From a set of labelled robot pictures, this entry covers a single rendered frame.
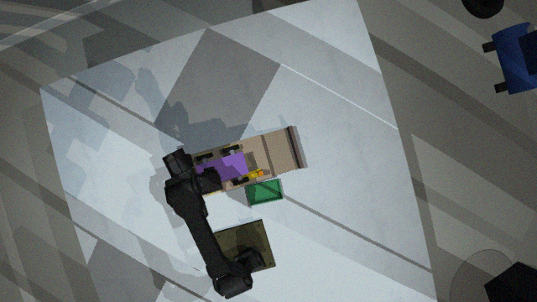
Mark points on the brown wooden ramp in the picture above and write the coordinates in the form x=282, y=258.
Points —
x=274, y=153

